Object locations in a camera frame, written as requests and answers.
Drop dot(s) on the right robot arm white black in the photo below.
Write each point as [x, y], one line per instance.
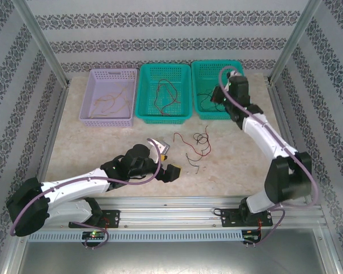
[263, 137]

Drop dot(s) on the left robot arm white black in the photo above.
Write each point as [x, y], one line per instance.
[74, 185]

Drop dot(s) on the teal plastic basket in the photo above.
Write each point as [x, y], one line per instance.
[143, 94]
[205, 74]

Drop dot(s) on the aluminium base beam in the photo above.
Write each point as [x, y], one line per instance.
[165, 211]

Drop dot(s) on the purple plastic basket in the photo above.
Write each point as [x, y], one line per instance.
[108, 121]

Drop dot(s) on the small controller board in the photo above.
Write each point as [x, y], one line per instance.
[251, 237]
[94, 235]

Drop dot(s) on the aluminium frame post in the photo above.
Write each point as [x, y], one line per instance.
[43, 42]
[294, 40]

